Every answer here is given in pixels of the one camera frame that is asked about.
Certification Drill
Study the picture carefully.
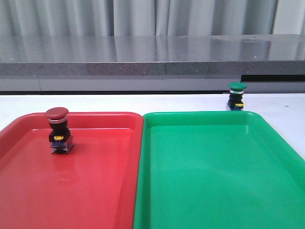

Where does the grey pleated curtain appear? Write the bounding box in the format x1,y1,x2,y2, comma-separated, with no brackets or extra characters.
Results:
0,0,305,36

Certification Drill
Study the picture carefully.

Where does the red mushroom push button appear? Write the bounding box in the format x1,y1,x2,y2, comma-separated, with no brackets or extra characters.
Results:
45,107,73,154

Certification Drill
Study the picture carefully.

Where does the grey stone counter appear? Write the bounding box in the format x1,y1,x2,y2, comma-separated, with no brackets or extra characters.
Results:
0,34,305,94

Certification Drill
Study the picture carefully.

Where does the green mushroom push button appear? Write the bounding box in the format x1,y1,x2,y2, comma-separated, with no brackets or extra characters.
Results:
227,82,247,111

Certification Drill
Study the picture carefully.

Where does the red plastic tray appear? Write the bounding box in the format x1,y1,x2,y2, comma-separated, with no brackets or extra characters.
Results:
0,112,143,229

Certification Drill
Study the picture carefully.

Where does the green plastic tray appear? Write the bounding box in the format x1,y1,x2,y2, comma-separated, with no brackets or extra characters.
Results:
133,111,305,229

